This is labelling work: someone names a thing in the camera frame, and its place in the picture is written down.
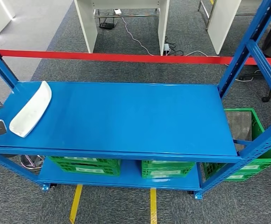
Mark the white curved plastic part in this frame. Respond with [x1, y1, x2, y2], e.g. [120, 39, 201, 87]
[8, 81, 52, 139]

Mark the blue metal shelf rack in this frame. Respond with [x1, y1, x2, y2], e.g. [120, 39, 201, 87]
[0, 0, 271, 201]

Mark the white desk with metal bar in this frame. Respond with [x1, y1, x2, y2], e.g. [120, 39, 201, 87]
[73, 0, 170, 56]

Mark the red barrier belt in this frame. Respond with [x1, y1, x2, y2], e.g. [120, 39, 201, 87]
[0, 49, 271, 66]

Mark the black router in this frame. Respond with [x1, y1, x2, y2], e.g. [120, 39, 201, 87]
[98, 17, 115, 30]

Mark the white desk with metal legs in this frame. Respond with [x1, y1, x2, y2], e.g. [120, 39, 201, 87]
[198, 0, 271, 56]

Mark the large green plastic crate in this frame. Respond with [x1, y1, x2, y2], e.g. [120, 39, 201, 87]
[203, 107, 271, 182]

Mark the white cable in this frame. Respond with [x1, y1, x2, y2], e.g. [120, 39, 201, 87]
[120, 17, 254, 83]

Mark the black floor cable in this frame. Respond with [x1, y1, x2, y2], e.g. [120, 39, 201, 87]
[164, 36, 185, 57]

